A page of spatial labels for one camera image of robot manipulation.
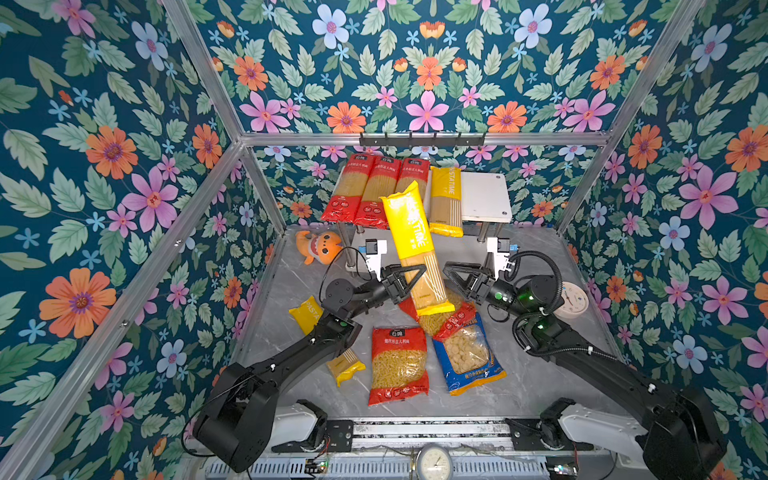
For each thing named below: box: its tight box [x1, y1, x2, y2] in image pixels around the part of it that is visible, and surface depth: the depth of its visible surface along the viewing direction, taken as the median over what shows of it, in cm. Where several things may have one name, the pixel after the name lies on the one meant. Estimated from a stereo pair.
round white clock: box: [553, 281, 589, 318], surface depth 98 cm
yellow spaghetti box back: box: [429, 166, 464, 238], surface depth 78 cm
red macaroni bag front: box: [368, 326, 430, 406], surface depth 84 cm
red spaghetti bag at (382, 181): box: [353, 156, 402, 230], surface depth 83 cm
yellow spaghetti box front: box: [380, 180, 455, 316], surface depth 65 cm
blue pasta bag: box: [432, 312, 507, 396], surface depth 84 cm
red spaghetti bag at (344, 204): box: [322, 154, 375, 224], surface depth 78 cm
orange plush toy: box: [295, 230, 343, 265], surface depth 107 cm
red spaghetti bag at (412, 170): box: [395, 158, 430, 199], surface depth 86 cm
